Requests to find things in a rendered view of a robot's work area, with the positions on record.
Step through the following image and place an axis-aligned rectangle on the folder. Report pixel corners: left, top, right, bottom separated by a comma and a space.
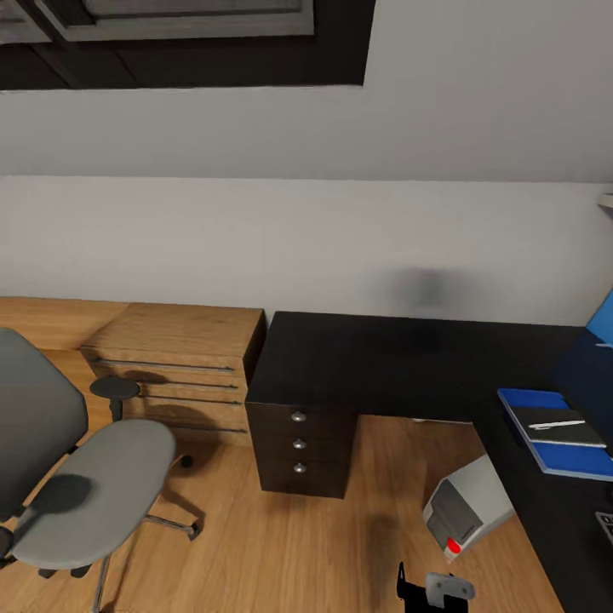
497, 388, 613, 483

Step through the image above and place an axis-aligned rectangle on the notebook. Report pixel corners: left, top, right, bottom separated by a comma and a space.
509, 406, 606, 447

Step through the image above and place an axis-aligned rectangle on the swivel chair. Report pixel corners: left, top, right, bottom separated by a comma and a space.
0, 328, 200, 613

